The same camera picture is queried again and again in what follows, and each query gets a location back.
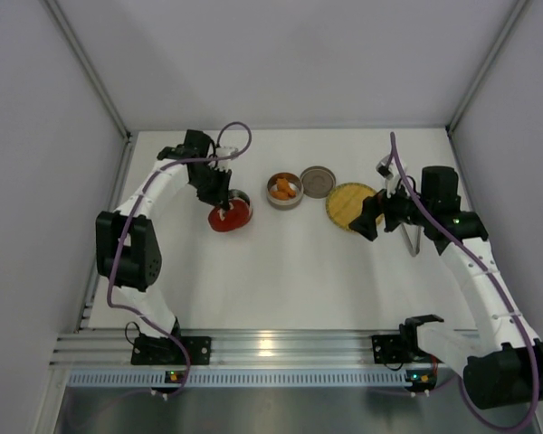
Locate brown-banded metal tin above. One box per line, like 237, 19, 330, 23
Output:
265, 172, 304, 211

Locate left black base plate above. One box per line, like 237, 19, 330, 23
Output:
130, 335, 212, 366

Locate aluminium mounting rail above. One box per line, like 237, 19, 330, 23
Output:
49, 328, 388, 369

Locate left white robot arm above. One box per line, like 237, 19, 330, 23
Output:
95, 130, 244, 346

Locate purple cable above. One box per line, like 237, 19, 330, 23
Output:
106, 120, 252, 399
370, 131, 540, 429

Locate orange fried food piece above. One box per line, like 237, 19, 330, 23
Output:
270, 190, 291, 201

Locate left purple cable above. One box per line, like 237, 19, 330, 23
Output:
106, 120, 252, 399

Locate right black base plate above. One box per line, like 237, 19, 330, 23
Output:
371, 334, 443, 364

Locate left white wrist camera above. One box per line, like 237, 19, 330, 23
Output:
216, 146, 240, 172

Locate slotted cable duct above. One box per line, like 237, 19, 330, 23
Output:
67, 368, 433, 389

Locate brown round lid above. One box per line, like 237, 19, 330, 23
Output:
300, 165, 336, 199

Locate round bamboo plate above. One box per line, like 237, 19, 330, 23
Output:
325, 183, 376, 232

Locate metal tongs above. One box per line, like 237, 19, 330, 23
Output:
400, 224, 422, 258

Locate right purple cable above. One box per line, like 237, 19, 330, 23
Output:
370, 131, 540, 429

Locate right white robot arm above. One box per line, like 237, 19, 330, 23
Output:
348, 165, 543, 410

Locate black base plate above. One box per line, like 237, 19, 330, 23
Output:
371, 334, 443, 364
130, 335, 212, 366

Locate red round lid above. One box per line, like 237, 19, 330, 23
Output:
207, 207, 238, 232

